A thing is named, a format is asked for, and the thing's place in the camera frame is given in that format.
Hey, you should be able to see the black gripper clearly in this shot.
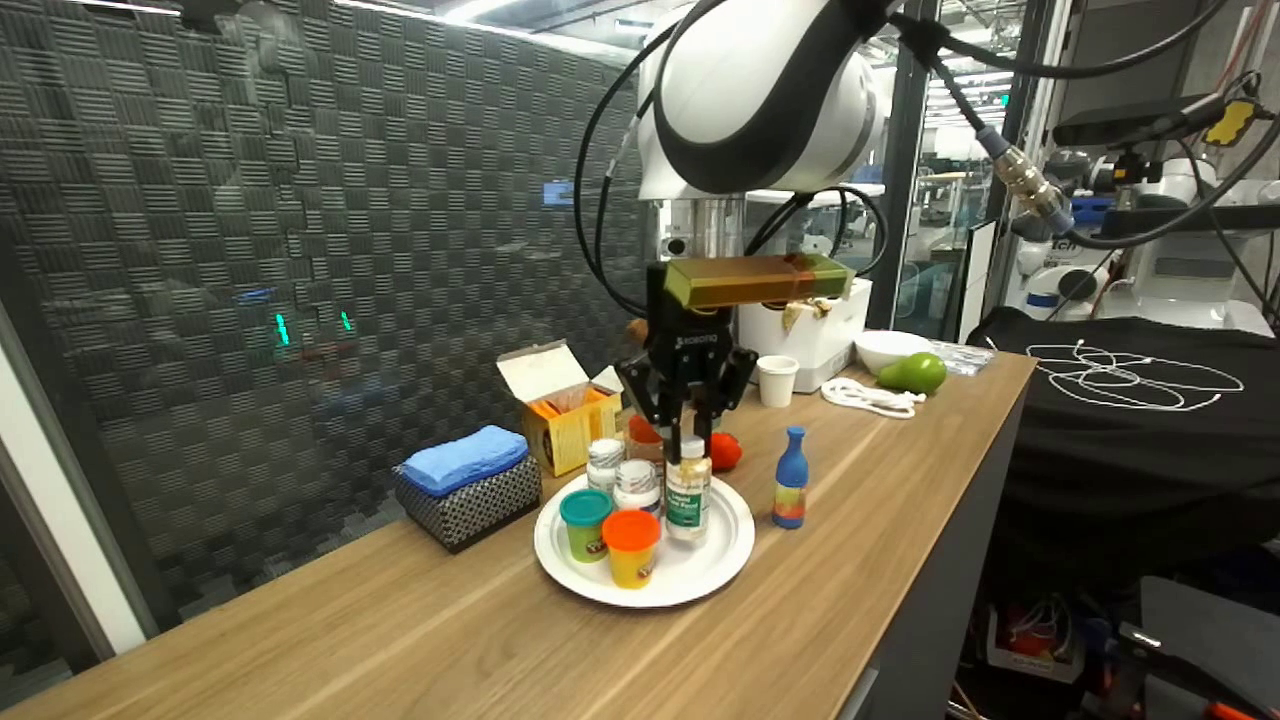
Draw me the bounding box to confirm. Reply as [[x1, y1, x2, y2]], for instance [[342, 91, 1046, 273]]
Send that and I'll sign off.
[[621, 265, 757, 465]]

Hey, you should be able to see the green-label supplement bottle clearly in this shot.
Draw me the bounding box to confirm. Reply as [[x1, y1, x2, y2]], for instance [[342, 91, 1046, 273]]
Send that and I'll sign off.
[[665, 438, 712, 549]]

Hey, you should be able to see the large white pill bottle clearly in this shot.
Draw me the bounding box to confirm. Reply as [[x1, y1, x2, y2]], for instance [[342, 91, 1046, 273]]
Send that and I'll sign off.
[[610, 461, 659, 513]]

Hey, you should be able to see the small white pill bottle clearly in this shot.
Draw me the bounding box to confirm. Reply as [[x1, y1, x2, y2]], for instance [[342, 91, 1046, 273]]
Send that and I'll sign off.
[[587, 438, 622, 494]]

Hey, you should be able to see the blue toy bottle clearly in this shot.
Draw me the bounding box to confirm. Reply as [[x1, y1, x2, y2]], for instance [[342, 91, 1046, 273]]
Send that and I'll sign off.
[[773, 426, 806, 530]]

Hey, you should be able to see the orange-lid dough tub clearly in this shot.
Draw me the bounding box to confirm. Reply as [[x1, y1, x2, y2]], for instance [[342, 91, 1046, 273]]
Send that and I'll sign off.
[[600, 513, 659, 589]]

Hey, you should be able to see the red-capped spice bottle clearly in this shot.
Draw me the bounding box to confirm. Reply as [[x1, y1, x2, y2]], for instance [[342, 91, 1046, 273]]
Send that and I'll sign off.
[[622, 414, 665, 461]]

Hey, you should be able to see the teal-lid dough tub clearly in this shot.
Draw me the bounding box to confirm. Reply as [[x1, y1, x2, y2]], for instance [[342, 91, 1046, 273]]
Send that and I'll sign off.
[[561, 487, 610, 562]]

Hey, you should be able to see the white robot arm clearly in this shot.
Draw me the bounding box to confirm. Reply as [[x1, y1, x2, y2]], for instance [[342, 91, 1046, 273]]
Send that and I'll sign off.
[[622, 0, 890, 461]]

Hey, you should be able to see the red round plushy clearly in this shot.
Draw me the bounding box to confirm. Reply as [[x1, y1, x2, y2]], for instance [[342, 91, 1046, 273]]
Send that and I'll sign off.
[[707, 432, 743, 474]]

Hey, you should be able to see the white round plate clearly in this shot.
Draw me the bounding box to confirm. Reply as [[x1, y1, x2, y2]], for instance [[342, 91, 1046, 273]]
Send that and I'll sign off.
[[530, 475, 757, 608]]

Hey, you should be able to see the white paper cup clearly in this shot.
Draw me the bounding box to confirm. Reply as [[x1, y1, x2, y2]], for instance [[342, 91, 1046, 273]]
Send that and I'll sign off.
[[757, 355, 798, 408]]

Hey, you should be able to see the open yellow cardboard box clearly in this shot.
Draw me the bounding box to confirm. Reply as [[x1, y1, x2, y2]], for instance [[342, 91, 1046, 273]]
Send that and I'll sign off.
[[494, 341, 621, 475]]

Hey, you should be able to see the white bowl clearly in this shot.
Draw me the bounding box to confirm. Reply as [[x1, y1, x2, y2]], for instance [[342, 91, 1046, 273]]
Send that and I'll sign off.
[[854, 330, 930, 376]]

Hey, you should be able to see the green fruit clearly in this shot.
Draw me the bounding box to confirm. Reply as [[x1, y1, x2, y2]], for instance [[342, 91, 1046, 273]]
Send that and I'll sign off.
[[875, 351, 947, 397]]

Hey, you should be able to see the black cloth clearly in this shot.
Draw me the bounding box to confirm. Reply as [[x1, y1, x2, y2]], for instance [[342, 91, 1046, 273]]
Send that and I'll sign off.
[[971, 309, 1280, 569]]

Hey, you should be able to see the olive wrist camera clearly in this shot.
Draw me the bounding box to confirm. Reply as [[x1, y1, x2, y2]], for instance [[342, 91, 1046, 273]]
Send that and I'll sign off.
[[665, 258, 846, 313]]

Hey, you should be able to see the white coiled cable on table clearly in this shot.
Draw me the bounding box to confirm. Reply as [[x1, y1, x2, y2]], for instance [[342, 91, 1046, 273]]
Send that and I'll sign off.
[[815, 376, 929, 426]]

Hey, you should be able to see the white cable on black cloth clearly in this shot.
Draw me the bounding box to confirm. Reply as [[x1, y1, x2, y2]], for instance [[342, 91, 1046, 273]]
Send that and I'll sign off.
[[1023, 338, 1246, 415]]

